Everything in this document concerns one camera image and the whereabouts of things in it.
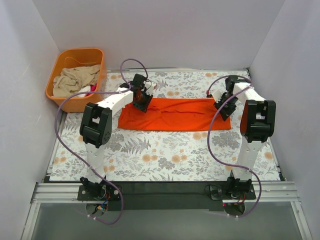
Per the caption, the orange t shirt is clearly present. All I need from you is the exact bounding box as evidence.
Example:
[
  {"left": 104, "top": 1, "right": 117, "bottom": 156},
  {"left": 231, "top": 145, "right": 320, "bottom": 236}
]
[{"left": 117, "top": 98, "right": 217, "bottom": 132}]

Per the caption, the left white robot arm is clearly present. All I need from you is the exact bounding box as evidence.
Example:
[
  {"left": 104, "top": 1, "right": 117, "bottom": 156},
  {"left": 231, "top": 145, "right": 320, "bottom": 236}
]
[{"left": 79, "top": 74, "right": 157, "bottom": 200}]

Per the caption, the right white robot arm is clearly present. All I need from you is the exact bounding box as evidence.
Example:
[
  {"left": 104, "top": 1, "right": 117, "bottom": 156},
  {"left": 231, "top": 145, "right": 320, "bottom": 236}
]
[{"left": 210, "top": 75, "right": 276, "bottom": 200}]

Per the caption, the pink garment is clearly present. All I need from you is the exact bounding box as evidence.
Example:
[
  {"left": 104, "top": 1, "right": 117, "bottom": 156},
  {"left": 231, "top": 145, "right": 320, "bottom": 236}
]
[{"left": 90, "top": 84, "right": 97, "bottom": 92}]

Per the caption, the white garment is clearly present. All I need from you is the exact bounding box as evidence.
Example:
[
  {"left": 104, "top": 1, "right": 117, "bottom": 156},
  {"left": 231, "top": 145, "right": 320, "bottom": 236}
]
[{"left": 77, "top": 85, "right": 92, "bottom": 98}]

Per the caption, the floral table mat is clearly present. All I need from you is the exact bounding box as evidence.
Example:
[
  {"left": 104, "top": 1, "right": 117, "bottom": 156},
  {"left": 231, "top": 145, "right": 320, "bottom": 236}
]
[{"left": 48, "top": 70, "right": 281, "bottom": 183}]

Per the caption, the orange plastic basket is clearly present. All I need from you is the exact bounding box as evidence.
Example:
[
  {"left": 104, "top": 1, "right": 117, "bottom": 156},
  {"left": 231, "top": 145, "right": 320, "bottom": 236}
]
[{"left": 45, "top": 48, "right": 107, "bottom": 113}]

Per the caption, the beige t shirt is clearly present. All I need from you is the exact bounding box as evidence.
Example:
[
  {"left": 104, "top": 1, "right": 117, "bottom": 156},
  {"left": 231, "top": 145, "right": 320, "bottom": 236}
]
[{"left": 53, "top": 64, "right": 101, "bottom": 98}]

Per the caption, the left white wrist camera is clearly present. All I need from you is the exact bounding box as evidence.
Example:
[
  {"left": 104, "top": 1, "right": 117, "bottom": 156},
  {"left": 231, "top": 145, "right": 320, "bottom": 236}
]
[{"left": 144, "top": 79, "right": 157, "bottom": 96}]

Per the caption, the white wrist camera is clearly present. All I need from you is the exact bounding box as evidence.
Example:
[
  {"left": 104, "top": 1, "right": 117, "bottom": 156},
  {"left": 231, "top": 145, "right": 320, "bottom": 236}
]
[
  {"left": 144, "top": 79, "right": 157, "bottom": 96},
  {"left": 206, "top": 90, "right": 222, "bottom": 103}
]

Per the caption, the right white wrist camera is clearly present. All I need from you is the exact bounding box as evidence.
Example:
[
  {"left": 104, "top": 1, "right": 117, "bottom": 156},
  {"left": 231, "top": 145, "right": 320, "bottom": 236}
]
[{"left": 206, "top": 90, "right": 222, "bottom": 103}]

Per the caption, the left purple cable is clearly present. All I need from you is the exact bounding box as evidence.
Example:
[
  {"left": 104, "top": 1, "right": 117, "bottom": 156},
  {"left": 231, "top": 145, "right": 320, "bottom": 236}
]
[{"left": 54, "top": 58, "right": 125, "bottom": 225}]

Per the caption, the aluminium frame rail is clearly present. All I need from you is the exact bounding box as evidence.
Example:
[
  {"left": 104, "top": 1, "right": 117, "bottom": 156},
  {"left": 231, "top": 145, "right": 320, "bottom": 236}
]
[{"left": 31, "top": 181, "right": 300, "bottom": 203}]

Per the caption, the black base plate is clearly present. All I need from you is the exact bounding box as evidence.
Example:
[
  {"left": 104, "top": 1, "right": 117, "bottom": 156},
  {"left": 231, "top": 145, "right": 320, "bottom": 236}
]
[{"left": 77, "top": 179, "right": 258, "bottom": 211}]

